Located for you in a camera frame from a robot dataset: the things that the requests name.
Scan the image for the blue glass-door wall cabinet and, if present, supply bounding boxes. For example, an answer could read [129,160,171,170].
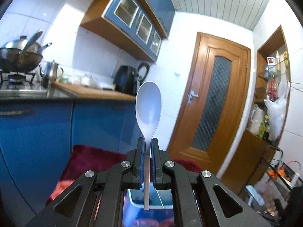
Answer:
[80,0,169,62]

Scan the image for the steel spatula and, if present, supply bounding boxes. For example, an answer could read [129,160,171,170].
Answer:
[36,42,52,54]

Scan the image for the light blue stool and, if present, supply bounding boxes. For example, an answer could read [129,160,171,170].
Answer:
[245,185,266,209]

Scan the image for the steel kettle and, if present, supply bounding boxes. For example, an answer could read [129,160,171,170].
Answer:
[39,60,64,87]

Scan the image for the black air fryer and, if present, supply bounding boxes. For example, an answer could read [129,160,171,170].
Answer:
[113,65,139,95]

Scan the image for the steel ladle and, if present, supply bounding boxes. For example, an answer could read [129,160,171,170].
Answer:
[22,29,44,53]

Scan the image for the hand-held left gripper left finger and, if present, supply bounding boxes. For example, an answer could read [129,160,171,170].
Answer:
[25,137,148,227]

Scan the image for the white plastic bag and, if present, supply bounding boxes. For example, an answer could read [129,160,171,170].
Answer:
[264,81,291,141]

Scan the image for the wooden cutting board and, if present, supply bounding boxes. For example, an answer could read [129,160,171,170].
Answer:
[51,81,137,101]

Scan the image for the large black wok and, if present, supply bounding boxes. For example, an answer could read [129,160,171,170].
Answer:
[0,48,44,73]

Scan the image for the silver door handle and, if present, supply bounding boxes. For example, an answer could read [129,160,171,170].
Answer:
[187,89,199,105]

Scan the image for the blue upper cabinet row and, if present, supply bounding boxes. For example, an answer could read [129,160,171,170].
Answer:
[128,0,176,35]

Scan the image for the green bottle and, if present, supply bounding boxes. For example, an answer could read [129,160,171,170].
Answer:
[259,115,270,139]

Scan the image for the wooden door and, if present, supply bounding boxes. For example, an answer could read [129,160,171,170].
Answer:
[167,32,251,171]

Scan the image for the steel pot lid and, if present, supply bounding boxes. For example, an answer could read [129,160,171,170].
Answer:
[2,36,41,51]

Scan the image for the blue base cabinet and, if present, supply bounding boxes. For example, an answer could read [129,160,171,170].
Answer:
[0,99,143,218]

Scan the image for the white plastic spoon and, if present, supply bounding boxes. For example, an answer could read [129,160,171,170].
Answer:
[135,81,163,211]

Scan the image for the white covered bowls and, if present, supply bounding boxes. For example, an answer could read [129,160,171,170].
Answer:
[69,74,100,86]

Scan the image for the red printed blanket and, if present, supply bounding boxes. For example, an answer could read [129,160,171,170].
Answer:
[46,144,203,207]

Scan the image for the blue utensil box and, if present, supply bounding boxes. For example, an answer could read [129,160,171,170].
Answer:
[122,189,175,227]

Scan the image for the wooden shelf niche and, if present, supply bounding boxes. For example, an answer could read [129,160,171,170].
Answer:
[236,25,291,192]

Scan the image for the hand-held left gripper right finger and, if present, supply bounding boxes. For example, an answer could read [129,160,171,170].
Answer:
[151,137,273,227]

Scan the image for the gas stove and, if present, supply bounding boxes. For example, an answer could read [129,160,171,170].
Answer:
[0,71,48,98]

